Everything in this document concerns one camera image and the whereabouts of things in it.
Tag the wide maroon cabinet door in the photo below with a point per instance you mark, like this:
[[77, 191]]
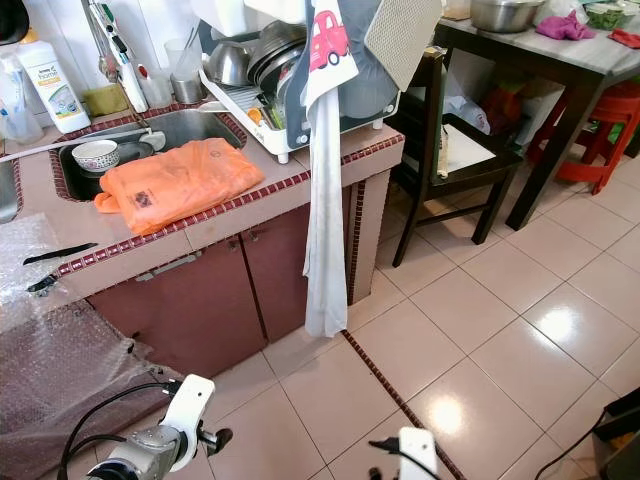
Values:
[[190, 315]]

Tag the narrow maroon cabinet door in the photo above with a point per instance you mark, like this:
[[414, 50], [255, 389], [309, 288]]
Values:
[[280, 275]]

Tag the clear bubble wrap sheet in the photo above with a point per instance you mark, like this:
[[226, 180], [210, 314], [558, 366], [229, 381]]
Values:
[[50, 340]]

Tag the white towel pink car print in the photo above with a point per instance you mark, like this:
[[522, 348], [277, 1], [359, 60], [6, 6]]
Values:
[[325, 230]]

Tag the black tape strip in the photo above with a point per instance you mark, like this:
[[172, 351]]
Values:
[[60, 253]]

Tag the orange plastic bag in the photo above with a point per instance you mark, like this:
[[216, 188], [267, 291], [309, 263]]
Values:
[[175, 185]]

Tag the patterned ceramic bowl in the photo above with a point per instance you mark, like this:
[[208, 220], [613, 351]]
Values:
[[95, 156]]

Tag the white dish rack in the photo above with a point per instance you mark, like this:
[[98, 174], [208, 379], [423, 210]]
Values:
[[240, 108]]

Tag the steel cup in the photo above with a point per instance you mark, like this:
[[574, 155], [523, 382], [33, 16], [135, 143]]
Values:
[[186, 90]]

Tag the olive green sponge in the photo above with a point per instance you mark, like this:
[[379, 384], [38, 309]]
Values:
[[105, 100]]

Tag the white detergent bottle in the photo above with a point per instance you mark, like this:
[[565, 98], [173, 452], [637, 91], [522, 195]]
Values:
[[57, 95]]

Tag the white chair seat pad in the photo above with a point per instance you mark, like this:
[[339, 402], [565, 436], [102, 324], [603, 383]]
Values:
[[470, 150]]

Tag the clear drinking glass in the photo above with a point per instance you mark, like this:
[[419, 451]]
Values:
[[184, 55]]

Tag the steel wok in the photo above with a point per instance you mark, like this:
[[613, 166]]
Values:
[[275, 55]]

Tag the grey padded cloth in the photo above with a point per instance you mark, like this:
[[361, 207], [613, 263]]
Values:
[[370, 80]]

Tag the dark wooden chair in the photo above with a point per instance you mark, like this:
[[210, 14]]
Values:
[[435, 100]]

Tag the beige mesh mat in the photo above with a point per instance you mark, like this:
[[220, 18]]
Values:
[[405, 35]]

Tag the black hanging pan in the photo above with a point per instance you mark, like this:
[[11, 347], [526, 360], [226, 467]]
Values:
[[10, 18]]

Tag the dark wooden table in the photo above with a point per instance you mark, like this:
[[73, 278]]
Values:
[[560, 120]]

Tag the red plastic stool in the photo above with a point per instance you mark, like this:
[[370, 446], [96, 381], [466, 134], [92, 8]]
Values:
[[605, 120]]

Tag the steel mixing bowl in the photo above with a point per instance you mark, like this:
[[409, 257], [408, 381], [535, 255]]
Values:
[[507, 14]]

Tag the magenta cloth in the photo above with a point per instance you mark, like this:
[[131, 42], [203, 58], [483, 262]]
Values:
[[565, 27]]

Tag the bowl of green vegetables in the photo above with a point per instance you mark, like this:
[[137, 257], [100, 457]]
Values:
[[610, 15]]

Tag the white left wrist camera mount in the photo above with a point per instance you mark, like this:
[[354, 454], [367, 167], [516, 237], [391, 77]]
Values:
[[190, 410]]

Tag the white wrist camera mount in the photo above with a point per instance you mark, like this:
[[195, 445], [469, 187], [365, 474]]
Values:
[[190, 410], [417, 455]]

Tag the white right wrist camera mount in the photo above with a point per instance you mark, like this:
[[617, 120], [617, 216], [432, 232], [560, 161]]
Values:
[[417, 455]]

